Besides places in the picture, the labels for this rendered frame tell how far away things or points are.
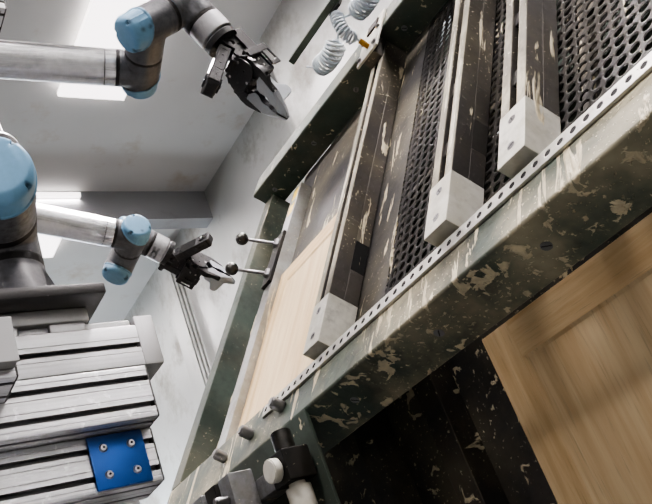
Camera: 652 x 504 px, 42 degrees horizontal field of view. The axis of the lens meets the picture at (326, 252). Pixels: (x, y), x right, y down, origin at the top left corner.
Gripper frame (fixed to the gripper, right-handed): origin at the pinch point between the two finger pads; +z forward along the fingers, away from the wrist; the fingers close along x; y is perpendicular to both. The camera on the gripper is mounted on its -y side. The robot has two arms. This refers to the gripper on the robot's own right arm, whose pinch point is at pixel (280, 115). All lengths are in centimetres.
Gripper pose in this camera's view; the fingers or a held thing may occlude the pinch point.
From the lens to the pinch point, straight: 166.0
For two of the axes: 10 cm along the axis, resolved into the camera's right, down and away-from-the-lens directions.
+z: 6.8, 7.3, -1.1
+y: 5.7, -4.3, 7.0
